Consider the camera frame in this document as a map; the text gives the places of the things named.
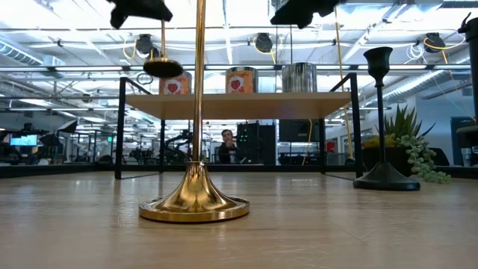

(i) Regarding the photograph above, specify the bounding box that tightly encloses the black candlestick holder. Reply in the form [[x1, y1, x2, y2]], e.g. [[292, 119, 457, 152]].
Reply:
[[353, 46, 422, 192]]

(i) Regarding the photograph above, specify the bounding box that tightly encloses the black equipment cabinet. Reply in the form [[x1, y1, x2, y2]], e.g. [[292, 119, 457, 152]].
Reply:
[[236, 123, 277, 166]]

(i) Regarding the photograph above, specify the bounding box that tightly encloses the silver candle tin orange label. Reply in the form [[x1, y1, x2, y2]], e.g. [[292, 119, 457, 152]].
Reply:
[[159, 70, 193, 96], [225, 66, 259, 94]]

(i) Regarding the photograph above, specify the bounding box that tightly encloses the black table edge frame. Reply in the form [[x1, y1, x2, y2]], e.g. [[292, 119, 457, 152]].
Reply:
[[0, 163, 478, 179]]

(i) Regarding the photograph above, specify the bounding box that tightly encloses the black ceiling cable reel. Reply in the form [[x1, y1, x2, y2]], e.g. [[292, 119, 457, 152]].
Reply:
[[134, 34, 155, 55], [255, 32, 274, 55], [424, 32, 446, 54]]

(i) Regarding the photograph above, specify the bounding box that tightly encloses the short yellow cable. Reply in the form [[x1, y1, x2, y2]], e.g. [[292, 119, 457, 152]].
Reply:
[[301, 119, 314, 167]]

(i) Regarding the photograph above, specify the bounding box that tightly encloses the black planter pot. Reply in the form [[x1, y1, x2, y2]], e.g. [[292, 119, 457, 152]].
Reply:
[[365, 146, 451, 176]]

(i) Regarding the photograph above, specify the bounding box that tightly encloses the black monitor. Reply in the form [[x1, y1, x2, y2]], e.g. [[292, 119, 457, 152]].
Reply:
[[279, 120, 322, 143]]

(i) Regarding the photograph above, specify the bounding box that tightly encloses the person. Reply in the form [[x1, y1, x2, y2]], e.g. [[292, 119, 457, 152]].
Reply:
[[217, 129, 240, 164]]

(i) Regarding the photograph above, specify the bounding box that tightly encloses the green artificial succulent plant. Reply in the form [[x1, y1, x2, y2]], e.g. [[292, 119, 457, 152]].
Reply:
[[367, 104, 452, 185]]

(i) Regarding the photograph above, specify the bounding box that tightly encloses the short gold candlestick holder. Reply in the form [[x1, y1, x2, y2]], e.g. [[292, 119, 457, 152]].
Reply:
[[143, 20, 184, 79]]

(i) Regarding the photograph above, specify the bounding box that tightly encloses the tall gold candlestick holder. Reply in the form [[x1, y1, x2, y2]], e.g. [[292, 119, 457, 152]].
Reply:
[[138, 0, 251, 224]]

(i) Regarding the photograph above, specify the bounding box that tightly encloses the long yellow hanging cable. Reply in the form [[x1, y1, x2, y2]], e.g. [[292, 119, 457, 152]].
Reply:
[[332, 6, 355, 161]]

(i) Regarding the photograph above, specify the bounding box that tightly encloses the monitor with blue screen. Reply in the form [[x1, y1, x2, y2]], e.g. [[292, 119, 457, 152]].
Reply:
[[9, 134, 39, 148]]

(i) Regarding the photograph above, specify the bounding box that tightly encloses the wooden shelf black metal frame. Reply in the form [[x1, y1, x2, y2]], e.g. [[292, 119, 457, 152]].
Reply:
[[114, 72, 365, 180]]

